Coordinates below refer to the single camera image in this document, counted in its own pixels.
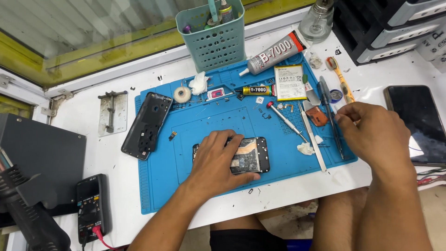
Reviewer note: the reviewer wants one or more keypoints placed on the person's left hand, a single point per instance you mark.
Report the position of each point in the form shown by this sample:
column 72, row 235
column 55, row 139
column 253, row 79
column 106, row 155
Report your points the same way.
column 212, row 167

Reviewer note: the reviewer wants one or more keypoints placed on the person's right hand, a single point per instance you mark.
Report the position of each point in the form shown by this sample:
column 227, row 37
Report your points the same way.
column 376, row 139

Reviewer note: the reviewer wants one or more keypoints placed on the black smartphone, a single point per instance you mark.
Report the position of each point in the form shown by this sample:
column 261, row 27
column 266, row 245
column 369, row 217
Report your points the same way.
column 252, row 157
column 421, row 118

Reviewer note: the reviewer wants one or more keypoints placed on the small flex connector part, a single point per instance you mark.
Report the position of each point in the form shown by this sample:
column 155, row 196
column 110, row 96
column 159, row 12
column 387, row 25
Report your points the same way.
column 172, row 136

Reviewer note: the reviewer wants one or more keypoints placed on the blue silicone repair mat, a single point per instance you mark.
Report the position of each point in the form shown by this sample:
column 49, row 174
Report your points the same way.
column 195, row 118

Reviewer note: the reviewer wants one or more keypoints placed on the small white tissue scrap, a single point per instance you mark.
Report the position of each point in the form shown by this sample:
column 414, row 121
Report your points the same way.
column 319, row 139

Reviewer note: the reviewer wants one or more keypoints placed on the small blue round container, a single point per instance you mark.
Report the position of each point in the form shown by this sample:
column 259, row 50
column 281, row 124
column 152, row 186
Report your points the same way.
column 336, row 96

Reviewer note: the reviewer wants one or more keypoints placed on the orange brown plastic pick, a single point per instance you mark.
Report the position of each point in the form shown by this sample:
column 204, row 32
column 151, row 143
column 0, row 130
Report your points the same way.
column 317, row 116

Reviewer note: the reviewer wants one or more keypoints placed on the silver metal tweezers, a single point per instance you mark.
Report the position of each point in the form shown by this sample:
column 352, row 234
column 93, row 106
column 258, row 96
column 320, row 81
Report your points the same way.
column 312, row 136

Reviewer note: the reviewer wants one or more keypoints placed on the orange toothbrush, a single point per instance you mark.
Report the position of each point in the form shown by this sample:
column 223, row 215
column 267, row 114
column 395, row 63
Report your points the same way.
column 343, row 82

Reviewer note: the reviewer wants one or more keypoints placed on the small white tissue wad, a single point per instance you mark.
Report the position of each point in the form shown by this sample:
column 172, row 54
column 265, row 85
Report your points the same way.
column 306, row 149

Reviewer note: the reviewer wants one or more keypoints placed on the blue grey pen tool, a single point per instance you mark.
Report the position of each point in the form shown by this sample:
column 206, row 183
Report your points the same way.
column 324, row 89

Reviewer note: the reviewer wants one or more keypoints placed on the pink white card tray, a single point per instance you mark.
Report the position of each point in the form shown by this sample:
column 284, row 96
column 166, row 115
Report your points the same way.
column 216, row 94

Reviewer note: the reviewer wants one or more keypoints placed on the black phone back cover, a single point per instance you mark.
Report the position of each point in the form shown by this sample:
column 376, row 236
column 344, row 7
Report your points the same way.
column 149, row 122

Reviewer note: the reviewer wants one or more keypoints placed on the white tape roll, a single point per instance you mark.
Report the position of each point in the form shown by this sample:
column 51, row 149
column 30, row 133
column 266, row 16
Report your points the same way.
column 182, row 94

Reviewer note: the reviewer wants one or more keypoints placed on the person's black shorts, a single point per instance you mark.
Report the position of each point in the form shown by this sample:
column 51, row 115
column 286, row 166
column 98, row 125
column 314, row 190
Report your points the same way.
column 247, row 240

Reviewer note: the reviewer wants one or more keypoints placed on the crumpled white tissue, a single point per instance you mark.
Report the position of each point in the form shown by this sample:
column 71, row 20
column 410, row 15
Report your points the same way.
column 198, row 83

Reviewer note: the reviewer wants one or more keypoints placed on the red capped silver screwdriver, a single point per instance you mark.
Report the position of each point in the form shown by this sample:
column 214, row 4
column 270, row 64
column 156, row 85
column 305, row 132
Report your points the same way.
column 285, row 120

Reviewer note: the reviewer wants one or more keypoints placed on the small yellow black glue tube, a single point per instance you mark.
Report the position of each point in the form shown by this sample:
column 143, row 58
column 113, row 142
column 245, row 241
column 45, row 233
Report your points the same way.
column 258, row 90

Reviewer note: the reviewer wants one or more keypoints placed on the person's leg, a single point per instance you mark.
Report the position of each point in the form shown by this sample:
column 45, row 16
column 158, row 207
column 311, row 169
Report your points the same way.
column 339, row 223

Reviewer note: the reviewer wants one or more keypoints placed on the grey crumpled tissue ball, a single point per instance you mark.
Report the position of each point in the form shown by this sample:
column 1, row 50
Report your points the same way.
column 315, row 61

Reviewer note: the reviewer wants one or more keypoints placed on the white phone battery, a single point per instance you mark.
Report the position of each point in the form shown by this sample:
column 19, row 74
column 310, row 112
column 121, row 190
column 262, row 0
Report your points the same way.
column 290, row 83

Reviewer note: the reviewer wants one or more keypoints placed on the black grey drawer cabinet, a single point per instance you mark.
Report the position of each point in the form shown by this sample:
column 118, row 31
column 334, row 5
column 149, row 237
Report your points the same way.
column 376, row 31

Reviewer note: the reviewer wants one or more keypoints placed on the white labelled boxes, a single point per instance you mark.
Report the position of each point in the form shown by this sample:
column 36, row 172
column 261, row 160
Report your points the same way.
column 435, row 48

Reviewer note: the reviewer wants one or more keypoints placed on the metal board holder clamp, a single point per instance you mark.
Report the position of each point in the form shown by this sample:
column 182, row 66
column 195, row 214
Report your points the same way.
column 112, row 111

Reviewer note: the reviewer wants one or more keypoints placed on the teal perforated plastic basket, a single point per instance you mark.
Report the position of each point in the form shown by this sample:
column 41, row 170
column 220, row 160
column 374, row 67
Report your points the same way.
column 214, row 45

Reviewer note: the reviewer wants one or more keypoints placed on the black digital multimeter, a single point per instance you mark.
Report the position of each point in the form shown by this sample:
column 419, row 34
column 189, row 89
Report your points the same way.
column 92, row 209

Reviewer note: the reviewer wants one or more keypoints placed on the large grey glue tube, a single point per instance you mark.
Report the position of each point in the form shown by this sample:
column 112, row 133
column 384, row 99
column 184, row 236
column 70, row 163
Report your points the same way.
column 275, row 52

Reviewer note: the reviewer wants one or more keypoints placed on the clear glass dispenser bottle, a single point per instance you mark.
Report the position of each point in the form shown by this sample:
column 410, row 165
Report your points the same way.
column 316, row 22

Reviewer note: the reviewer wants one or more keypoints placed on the purple capped item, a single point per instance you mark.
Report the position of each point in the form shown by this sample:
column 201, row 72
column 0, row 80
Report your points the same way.
column 187, row 29

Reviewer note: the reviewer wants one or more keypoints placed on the small grey yellow bottle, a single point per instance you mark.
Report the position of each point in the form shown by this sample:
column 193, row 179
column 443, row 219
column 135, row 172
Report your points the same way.
column 226, row 12

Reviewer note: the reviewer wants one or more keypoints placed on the grey rework station box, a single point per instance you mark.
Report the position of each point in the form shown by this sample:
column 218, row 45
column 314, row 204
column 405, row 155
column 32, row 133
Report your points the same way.
column 41, row 150

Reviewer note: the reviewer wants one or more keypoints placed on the black hot air gun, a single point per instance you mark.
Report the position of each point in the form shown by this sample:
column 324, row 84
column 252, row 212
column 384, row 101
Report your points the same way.
column 31, row 216

